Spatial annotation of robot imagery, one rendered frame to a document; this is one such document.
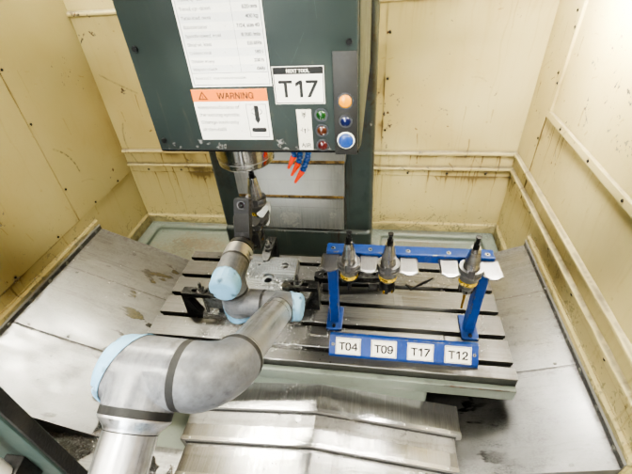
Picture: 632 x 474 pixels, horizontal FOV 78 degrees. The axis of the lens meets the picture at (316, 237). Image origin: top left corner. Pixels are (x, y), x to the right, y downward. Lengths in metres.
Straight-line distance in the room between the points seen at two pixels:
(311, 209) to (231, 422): 0.88
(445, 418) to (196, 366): 0.94
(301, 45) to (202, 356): 0.56
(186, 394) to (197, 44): 0.61
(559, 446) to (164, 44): 1.38
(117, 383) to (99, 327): 1.15
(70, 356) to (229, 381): 1.19
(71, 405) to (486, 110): 2.01
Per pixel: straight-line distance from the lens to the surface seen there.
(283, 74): 0.79
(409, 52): 1.82
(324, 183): 1.62
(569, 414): 1.43
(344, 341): 1.26
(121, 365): 0.72
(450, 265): 1.13
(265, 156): 1.06
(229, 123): 0.86
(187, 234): 2.45
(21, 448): 1.11
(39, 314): 1.92
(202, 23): 0.81
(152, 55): 0.87
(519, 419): 1.43
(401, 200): 2.12
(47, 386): 1.76
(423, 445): 1.37
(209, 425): 1.45
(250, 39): 0.79
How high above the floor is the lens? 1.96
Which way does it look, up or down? 38 degrees down
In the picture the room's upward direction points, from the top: 4 degrees counter-clockwise
